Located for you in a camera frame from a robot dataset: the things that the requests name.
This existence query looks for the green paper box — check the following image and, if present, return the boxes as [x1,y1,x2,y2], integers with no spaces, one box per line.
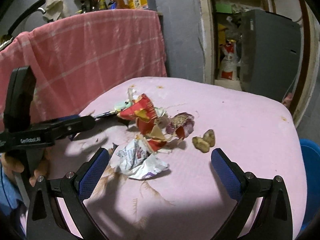
[215,2,234,13]

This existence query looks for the yellow plastic bag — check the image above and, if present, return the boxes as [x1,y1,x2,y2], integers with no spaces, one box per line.
[217,24,227,45]

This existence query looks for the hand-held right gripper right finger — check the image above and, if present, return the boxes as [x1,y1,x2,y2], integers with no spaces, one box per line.
[211,148,293,240]

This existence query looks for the beige paper scrap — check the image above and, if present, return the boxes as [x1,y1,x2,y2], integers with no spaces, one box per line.
[127,87,137,103]

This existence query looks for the black metal faucet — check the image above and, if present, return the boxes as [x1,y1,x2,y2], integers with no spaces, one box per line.
[0,0,47,48]

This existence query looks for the purple onion half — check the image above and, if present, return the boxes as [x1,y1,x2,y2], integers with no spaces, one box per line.
[166,112,195,134]

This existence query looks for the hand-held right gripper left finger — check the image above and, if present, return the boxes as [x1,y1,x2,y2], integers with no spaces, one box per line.
[26,147,110,240]

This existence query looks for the pink checked towel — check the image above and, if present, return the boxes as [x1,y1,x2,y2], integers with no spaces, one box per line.
[0,9,167,128]

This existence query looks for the small pink cloth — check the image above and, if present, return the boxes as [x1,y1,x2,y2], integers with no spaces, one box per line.
[282,92,295,108]

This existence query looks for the blue plastic bin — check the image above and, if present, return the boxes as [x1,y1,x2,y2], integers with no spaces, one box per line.
[299,138,320,228]

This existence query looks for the white plastic wrapper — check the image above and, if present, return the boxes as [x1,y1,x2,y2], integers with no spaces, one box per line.
[110,139,170,180]

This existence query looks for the red and white sack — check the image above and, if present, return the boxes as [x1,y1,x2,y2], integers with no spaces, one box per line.
[218,40,241,81]

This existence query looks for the beige cloth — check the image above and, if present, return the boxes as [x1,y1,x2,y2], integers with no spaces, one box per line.
[42,0,66,22]

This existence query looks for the torn red snack packet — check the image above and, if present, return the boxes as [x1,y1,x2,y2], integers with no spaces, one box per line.
[117,94,163,135]

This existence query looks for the cream door frame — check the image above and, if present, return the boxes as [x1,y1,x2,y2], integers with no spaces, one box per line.
[196,0,217,83]

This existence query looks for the person's left hand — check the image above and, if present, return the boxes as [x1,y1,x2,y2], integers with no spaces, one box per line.
[0,150,50,188]

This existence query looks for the clear plastic bag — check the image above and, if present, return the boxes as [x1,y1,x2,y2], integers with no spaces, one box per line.
[225,16,243,43]

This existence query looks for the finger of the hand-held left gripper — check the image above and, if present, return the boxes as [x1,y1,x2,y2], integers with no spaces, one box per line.
[37,114,81,128]
[31,115,96,142]

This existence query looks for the silver green foil wrapper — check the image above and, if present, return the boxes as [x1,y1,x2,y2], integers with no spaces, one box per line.
[94,99,133,120]

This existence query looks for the grey appliance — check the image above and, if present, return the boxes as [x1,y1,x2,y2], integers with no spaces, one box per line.
[240,9,302,103]

